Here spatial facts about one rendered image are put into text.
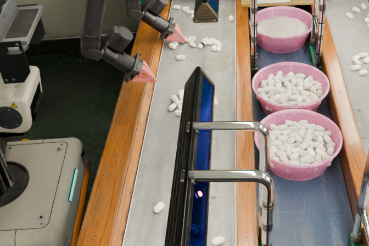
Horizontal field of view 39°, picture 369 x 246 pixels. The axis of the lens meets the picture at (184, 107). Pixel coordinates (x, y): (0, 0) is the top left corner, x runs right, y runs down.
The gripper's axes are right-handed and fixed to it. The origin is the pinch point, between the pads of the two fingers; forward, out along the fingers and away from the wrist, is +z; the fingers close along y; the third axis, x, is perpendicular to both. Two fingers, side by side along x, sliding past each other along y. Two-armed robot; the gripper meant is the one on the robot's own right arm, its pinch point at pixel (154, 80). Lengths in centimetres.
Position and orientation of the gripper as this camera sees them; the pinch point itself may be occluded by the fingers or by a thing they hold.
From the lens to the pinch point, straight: 176.8
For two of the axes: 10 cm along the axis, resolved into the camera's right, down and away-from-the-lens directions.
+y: 0.7, -6.2, 7.8
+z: 8.1, 4.9, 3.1
